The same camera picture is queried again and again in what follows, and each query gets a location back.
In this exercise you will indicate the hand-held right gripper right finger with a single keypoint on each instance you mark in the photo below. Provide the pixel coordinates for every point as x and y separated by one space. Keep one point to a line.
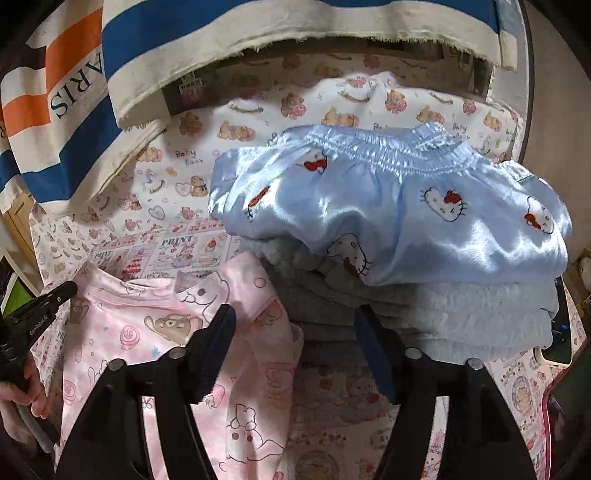
376 360

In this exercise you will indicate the pink cartoon print pants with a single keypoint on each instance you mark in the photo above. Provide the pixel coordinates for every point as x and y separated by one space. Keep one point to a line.
138 323

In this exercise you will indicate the white shelf unit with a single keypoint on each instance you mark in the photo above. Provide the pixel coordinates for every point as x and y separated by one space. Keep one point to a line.
11 286

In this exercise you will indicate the wooden door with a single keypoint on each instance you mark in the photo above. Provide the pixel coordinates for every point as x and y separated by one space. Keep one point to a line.
18 219

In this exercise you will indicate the person's left hand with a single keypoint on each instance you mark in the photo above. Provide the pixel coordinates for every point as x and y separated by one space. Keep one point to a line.
36 387

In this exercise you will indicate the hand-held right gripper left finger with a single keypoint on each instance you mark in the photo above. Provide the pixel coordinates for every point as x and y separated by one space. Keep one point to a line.
214 360

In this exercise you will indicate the striped curtain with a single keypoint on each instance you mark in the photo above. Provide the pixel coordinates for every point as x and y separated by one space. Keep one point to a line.
138 60

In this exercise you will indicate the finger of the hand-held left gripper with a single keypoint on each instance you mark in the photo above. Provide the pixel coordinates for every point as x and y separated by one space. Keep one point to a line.
57 295

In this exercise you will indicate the grey fleece pants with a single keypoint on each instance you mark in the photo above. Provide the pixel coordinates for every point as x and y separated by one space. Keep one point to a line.
461 318

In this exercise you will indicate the phone in white case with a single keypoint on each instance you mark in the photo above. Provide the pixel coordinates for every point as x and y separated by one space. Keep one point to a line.
561 341

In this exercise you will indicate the dark tablet in pink case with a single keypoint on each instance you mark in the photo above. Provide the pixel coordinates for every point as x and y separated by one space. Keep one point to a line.
572 406

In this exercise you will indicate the blue satin cat print pants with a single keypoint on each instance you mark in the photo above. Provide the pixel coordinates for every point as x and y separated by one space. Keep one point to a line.
392 221

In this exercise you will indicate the white bear print bedsheet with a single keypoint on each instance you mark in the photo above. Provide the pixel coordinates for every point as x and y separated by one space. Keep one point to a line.
198 138

